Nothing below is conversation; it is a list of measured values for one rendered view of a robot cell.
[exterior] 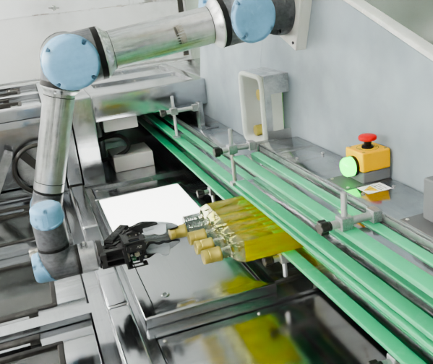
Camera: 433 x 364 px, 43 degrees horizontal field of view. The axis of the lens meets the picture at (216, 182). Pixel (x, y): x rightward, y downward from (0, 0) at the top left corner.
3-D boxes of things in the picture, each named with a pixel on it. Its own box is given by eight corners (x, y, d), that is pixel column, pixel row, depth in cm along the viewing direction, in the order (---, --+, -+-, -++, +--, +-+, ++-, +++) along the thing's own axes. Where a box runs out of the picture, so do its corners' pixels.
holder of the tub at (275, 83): (269, 149, 185) (249, 154, 183) (264, 66, 176) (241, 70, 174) (293, 162, 170) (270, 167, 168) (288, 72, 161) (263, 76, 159)
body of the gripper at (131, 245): (151, 265, 138) (103, 276, 134) (144, 250, 145) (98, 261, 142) (147, 237, 135) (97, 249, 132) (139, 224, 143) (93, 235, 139)
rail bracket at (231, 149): (255, 178, 166) (215, 186, 162) (250, 123, 160) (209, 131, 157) (259, 180, 163) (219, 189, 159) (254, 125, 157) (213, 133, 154)
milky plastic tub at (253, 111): (267, 133, 184) (243, 139, 181) (262, 66, 176) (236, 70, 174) (291, 146, 168) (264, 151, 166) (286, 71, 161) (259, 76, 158)
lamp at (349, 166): (348, 172, 125) (337, 175, 124) (348, 153, 124) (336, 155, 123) (360, 178, 121) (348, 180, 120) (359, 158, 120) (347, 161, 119)
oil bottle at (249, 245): (304, 235, 141) (226, 256, 136) (303, 216, 140) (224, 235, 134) (315, 245, 136) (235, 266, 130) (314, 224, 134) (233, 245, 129)
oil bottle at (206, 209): (267, 206, 162) (198, 223, 156) (266, 188, 160) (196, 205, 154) (275, 213, 157) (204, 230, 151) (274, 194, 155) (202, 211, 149)
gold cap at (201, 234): (203, 238, 144) (187, 243, 143) (202, 226, 143) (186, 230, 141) (207, 243, 141) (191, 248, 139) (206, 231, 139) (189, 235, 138)
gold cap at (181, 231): (184, 233, 148) (168, 237, 147) (183, 221, 147) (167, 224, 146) (188, 238, 145) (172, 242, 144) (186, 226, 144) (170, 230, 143)
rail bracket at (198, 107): (215, 128, 227) (162, 139, 221) (211, 88, 221) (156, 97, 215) (219, 131, 223) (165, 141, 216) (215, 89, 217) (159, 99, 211)
